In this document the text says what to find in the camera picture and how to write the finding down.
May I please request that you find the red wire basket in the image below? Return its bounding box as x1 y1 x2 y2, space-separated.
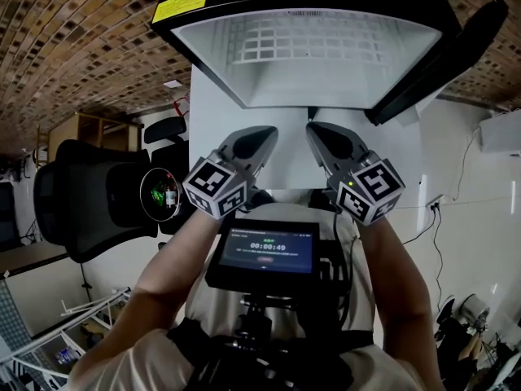
173 94 191 118

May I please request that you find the wooden shelf unit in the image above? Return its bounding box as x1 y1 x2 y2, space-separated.
36 112 146 166

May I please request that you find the yellow fridge sticker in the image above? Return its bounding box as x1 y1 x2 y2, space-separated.
151 0 210 24

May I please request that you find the person's right forearm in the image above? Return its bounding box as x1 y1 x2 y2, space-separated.
356 212 436 360

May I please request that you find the grey desk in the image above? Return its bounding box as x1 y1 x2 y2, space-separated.
0 240 70 279

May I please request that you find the white metal rack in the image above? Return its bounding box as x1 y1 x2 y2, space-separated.
0 286 134 391

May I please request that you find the black mesh office chair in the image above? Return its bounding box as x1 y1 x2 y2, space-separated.
33 116 190 264

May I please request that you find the plastic bottle with blue label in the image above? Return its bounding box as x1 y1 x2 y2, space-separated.
55 346 82 365

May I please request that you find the white bucket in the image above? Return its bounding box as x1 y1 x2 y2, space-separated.
458 293 490 328

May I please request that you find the black chest camera rig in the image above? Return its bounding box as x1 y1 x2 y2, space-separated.
166 238 375 391

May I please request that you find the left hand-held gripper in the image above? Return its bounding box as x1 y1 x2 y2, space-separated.
182 125 280 222

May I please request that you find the person's white shirt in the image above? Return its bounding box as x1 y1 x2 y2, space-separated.
67 189 427 391

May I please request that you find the black floor cable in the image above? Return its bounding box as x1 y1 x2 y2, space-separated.
402 205 447 313

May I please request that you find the chest-mounted monitor screen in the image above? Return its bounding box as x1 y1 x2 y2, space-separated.
205 217 322 288

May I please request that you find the white box appliance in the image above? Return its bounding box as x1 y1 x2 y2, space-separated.
478 110 521 154

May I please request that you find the person's left forearm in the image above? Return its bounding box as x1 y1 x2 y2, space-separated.
124 208 221 345

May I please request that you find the black bag pile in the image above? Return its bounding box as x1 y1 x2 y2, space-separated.
433 295 493 382

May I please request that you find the black fridge door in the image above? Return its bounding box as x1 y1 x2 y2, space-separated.
364 0 510 126

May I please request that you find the white wire fridge shelf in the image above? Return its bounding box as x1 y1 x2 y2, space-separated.
234 16 387 67

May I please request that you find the white power strip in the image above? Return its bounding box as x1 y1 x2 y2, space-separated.
425 194 448 213

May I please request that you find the white table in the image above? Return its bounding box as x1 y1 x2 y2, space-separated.
187 65 424 211

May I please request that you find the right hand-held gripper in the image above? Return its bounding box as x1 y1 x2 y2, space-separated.
305 121 407 226

